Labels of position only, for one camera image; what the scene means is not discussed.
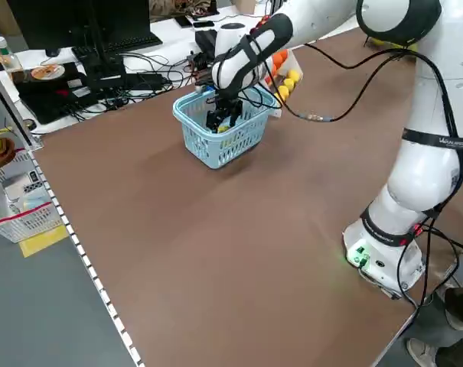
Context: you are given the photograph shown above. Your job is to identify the clear bottle white cap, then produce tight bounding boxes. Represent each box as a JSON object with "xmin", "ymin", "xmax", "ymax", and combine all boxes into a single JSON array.
[{"xmin": 0, "ymin": 36, "xmax": 24, "ymax": 77}]

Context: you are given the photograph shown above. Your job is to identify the black monitor stand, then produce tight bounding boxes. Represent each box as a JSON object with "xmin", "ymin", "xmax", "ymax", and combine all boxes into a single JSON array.
[{"xmin": 73, "ymin": 22, "xmax": 127, "ymax": 91}]

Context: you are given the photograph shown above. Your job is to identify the clear acrylic tiered shelf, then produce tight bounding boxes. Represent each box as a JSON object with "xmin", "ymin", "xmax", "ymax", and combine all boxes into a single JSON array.
[{"xmin": 261, "ymin": 47, "xmax": 305, "ymax": 119}]

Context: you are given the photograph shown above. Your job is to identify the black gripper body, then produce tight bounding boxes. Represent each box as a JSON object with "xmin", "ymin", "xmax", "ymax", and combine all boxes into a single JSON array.
[{"xmin": 214, "ymin": 88, "xmax": 246, "ymax": 112}]

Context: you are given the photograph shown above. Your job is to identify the brown wooden bowl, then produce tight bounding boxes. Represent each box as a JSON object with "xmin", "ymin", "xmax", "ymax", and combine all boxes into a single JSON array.
[{"xmin": 0, "ymin": 137, "xmax": 17, "ymax": 173}]

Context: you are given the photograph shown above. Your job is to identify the grey metal frame panel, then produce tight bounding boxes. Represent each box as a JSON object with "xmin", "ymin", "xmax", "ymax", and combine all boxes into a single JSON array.
[{"xmin": 0, "ymin": 57, "xmax": 44, "ymax": 150}]

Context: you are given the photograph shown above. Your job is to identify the circuit board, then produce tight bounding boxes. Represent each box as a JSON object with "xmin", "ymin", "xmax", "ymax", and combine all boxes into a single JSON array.
[{"xmin": 187, "ymin": 51, "xmax": 213, "ymax": 83}]

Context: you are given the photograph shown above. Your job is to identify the black box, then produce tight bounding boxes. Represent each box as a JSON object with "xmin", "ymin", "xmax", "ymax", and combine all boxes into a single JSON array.
[{"xmin": 194, "ymin": 29, "xmax": 219, "ymax": 50}]

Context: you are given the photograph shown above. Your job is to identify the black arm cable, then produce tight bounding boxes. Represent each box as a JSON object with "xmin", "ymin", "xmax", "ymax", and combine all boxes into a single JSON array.
[{"xmin": 249, "ymin": 42, "xmax": 463, "ymax": 238}]

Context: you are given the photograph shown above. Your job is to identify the white wire basket red rim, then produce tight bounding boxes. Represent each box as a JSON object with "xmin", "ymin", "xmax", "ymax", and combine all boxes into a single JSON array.
[{"xmin": 0, "ymin": 167, "xmax": 67, "ymax": 244}]

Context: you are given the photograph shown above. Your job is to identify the black cable tangle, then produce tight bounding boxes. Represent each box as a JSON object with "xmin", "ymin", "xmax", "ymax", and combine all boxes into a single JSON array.
[{"xmin": 62, "ymin": 49, "xmax": 201, "ymax": 119}]

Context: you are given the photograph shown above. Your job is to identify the yellow flat pad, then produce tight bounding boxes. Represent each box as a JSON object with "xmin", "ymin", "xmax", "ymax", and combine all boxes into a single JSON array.
[{"xmin": 18, "ymin": 227, "xmax": 70, "ymax": 258}]

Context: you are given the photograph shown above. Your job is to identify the black flat case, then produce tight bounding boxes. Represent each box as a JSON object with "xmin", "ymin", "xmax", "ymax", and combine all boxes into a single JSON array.
[{"xmin": 16, "ymin": 63, "xmax": 102, "ymax": 125}]

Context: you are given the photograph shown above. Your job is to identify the light blue plastic basket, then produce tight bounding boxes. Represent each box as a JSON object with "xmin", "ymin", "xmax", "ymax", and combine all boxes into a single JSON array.
[{"xmin": 172, "ymin": 84, "xmax": 277, "ymax": 171}]

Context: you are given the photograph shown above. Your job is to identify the person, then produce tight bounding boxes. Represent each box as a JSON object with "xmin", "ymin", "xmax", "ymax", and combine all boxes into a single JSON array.
[{"xmin": 406, "ymin": 284, "xmax": 463, "ymax": 367}]

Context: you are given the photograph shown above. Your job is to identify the orange compact disc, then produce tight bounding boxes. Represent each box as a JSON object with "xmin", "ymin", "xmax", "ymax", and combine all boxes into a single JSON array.
[{"xmin": 29, "ymin": 63, "xmax": 66, "ymax": 80}]

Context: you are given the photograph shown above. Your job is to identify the black keyboard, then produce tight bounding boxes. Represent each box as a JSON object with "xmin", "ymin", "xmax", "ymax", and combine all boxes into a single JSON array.
[{"xmin": 72, "ymin": 34, "xmax": 164, "ymax": 58}]

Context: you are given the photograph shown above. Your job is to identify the black computer monitor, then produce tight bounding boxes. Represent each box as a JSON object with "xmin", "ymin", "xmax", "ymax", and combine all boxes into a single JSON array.
[{"xmin": 7, "ymin": 0, "xmax": 152, "ymax": 50}]

